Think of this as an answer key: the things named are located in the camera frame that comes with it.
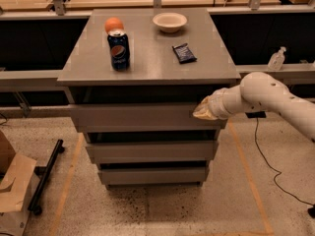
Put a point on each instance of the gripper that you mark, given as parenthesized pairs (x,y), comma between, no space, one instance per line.
(216,105)

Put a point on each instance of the grey top drawer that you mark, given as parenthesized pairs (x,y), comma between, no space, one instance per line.
(92,118)

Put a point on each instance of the grey drawer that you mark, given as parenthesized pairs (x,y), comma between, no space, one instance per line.
(92,118)
(153,176)
(152,152)

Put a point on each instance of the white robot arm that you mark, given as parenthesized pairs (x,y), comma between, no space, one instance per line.
(257,92)

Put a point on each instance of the grey drawer cabinet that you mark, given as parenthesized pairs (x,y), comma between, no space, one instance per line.
(151,136)

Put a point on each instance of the grey bottom drawer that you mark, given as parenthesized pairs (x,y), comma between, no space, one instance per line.
(153,176)

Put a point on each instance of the grey middle drawer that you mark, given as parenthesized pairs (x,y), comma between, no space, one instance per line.
(152,152)

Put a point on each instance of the dark blue snack packet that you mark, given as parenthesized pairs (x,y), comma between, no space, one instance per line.
(184,54)

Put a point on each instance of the clear sanitizer bottle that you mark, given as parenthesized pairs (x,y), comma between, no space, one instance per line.
(277,60)

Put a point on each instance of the white bowl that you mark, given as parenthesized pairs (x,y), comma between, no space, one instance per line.
(169,22)

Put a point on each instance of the blue pepsi can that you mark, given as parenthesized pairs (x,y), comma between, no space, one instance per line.
(119,49)

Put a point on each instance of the orange fruit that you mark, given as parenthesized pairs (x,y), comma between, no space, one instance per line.
(113,24)

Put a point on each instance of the black metal stand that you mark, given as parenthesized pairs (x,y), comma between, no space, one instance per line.
(43,172)

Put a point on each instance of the brown cardboard box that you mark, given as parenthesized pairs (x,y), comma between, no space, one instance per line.
(17,186)

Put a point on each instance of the grey metal rail frame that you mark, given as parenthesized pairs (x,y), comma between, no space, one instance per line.
(29,77)

